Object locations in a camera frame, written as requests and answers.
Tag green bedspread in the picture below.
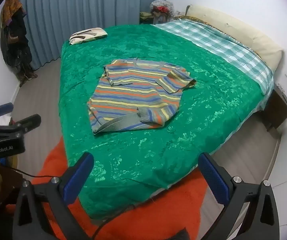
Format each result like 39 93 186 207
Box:
58 24 265 219

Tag striped knit shirt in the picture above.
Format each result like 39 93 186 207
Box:
87 57 197 134

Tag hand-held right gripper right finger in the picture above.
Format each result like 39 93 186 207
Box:
198 152 280 240

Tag hanging dark clothes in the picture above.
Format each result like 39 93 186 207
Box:
0 0 38 87

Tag black cable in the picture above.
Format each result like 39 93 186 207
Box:
0 160 55 178

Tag green checked bed sheet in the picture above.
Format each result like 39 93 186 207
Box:
153 20 274 153

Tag olive cloth pile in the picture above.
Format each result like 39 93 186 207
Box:
140 11 157 25

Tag wooden nightstand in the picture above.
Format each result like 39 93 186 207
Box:
265 84 287 130

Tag blue-grey curtain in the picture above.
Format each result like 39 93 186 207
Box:
16 0 169 72

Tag small patterned pillow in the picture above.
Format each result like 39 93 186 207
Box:
69 27 108 45

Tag orange rug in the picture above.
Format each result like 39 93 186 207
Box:
31 130 209 240

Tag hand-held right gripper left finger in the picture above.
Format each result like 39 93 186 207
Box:
13 152 94 240

